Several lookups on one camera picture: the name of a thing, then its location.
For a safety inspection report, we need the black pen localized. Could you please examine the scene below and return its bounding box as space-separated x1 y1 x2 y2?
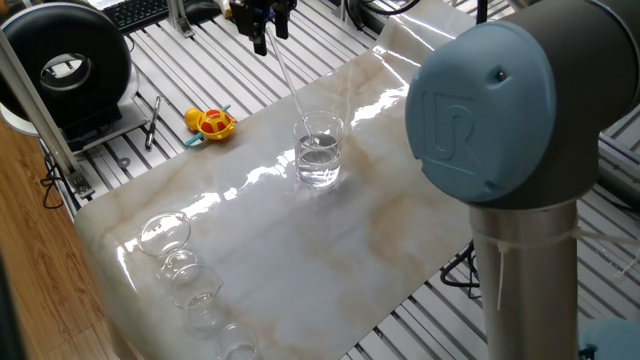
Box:
144 95 162 150

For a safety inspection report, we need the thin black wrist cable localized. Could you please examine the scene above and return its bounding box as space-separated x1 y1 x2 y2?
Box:
344 0 369 32

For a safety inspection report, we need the aluminium frame strut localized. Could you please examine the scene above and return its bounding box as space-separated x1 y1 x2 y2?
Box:
0 29 96 200
166 0 196 39

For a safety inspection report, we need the medium empty glass beaker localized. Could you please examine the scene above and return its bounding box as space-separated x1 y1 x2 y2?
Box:
168 263 225 341

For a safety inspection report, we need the white cable tie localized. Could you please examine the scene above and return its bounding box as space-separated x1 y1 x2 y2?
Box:
472 226 640 311

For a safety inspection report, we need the black floor cable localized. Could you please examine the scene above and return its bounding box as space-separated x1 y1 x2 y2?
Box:
39 152 67 210

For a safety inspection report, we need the black computer mouse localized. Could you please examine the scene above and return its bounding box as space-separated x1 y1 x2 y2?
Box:
184 0 224 24

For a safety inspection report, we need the glossy marble pattern mat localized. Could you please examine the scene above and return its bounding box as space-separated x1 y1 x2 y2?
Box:
73 0 477 360

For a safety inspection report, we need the large empty glass beaker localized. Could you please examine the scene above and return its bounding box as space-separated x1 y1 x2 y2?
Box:
137 211 199 281

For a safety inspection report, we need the small empty glass beaker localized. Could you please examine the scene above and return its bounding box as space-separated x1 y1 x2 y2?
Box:
216 322 262 360

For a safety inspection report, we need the black ring shaped device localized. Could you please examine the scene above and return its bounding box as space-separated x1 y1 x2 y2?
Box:
0 2 149 154

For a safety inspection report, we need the coiled black cable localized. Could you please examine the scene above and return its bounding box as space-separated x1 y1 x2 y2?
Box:
439 239 482 301

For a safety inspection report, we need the black computer keyboard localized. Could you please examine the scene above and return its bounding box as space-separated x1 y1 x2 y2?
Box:
102 0 171 34

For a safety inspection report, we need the glass beaker with water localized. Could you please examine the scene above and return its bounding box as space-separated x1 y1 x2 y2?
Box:
292 110 346 190

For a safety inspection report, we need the yellow orange turtle toy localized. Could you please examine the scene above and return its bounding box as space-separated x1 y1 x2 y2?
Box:
183 103 238 149

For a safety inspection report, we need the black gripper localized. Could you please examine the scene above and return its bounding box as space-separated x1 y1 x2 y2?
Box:
230 0 297 56

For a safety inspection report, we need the clear glass stirring rod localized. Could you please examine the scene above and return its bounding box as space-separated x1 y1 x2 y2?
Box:
264 24 317 147

